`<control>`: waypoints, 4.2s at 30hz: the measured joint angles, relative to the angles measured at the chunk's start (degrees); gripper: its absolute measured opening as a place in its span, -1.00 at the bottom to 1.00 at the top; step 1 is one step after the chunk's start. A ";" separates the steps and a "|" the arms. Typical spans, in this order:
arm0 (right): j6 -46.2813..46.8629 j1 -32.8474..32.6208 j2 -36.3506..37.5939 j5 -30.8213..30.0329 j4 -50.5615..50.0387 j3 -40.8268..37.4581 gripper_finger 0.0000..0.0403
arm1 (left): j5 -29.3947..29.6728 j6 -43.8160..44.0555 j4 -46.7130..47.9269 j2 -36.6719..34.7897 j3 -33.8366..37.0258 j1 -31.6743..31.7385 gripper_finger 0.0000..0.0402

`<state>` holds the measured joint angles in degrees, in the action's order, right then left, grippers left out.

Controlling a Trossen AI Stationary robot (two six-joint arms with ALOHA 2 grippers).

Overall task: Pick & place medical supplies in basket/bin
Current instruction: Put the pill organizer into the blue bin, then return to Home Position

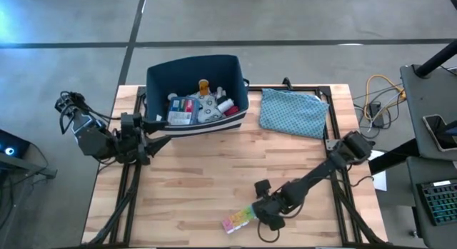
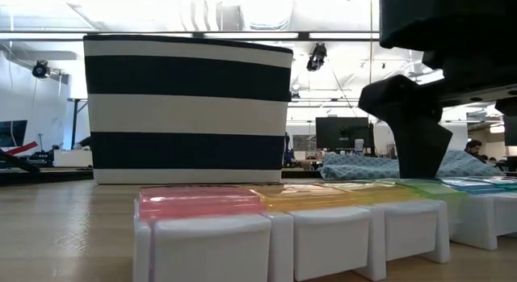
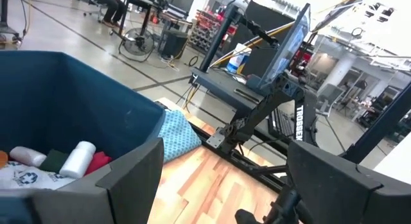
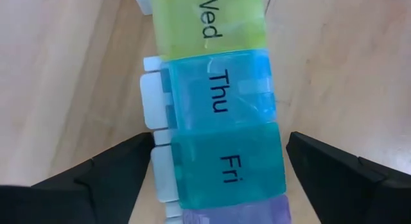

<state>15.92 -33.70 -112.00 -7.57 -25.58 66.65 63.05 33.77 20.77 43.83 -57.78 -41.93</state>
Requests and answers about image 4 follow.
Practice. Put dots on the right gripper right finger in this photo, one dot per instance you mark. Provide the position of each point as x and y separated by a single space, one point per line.
346 188

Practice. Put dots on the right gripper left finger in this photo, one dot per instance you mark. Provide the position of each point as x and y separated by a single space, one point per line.
106 185

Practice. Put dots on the rainbow weekly pill organizer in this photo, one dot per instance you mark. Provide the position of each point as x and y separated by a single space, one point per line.
221 89

